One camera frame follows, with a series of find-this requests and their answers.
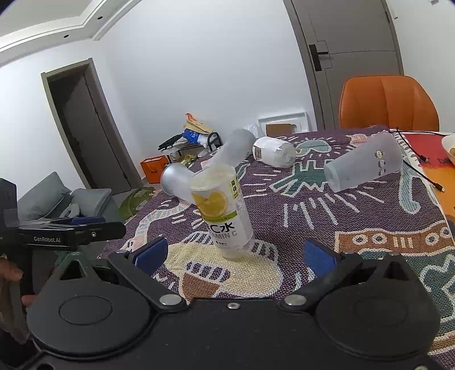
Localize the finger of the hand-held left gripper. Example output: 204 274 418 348
75 221 127 247
46 216 106 228

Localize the printed woven blanket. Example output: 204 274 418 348
99 124 455 368

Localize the grey sofa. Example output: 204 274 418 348
16 171 126 230

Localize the black door handle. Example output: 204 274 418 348
308 44 330 71

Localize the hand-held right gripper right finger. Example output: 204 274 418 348
280 238 428 314

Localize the person's left hand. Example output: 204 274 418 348
0 256 37 343

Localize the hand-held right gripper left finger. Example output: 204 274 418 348
53 237 188 314

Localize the black cable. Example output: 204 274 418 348
388 127 446 193

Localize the dark brown door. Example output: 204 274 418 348
40 58 135 196

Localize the orange chair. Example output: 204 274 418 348
338 75 440 133

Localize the orange box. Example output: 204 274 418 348
139 155 168 184

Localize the clear bottle with white label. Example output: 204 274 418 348
252 137 297 168

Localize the frosted cup with cartoon print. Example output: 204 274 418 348
323 131 413 193

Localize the white framed board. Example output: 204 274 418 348
257 111 308 138

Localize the black shoe rack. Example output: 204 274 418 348
158 131 223 161

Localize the brown paper bag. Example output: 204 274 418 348
183 113 211 135

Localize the blue and white bag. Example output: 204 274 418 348
181 129 207 146

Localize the clear bottle with lemon label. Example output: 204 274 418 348
189 164 255 260

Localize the grey door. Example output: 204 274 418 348
284 0 405 131

